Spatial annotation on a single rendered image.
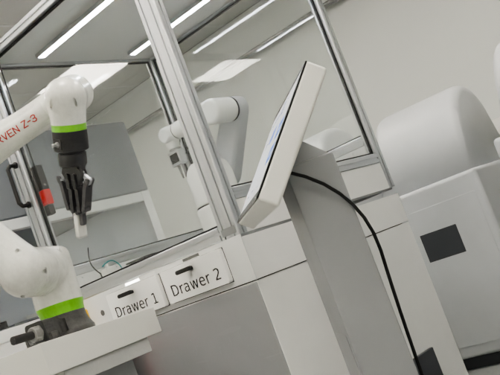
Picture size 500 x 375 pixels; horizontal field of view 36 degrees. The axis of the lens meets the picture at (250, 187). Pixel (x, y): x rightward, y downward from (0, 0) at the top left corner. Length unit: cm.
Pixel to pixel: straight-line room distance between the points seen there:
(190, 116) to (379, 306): 94
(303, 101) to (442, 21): 390
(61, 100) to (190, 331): 93
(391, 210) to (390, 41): 277
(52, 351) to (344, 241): 76
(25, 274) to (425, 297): 161
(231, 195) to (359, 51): 353
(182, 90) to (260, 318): 74
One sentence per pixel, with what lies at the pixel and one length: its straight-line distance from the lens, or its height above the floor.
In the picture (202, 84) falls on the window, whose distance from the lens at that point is 250.
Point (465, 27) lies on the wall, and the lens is 540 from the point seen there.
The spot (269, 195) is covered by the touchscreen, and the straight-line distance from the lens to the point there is 157.
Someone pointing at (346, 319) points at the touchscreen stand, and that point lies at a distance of 177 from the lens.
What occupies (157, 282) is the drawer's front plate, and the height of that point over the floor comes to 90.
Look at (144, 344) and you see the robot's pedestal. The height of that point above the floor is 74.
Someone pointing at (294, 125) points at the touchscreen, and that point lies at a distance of 160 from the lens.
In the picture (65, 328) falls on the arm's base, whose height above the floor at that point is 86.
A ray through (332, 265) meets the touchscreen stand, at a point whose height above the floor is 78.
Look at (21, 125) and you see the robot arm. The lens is 223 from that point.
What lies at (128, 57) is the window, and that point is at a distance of 262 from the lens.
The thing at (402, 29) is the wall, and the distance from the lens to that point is 561.
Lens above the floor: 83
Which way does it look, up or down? 6 degrees up
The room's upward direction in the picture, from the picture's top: 20 degrees counter-clockwise
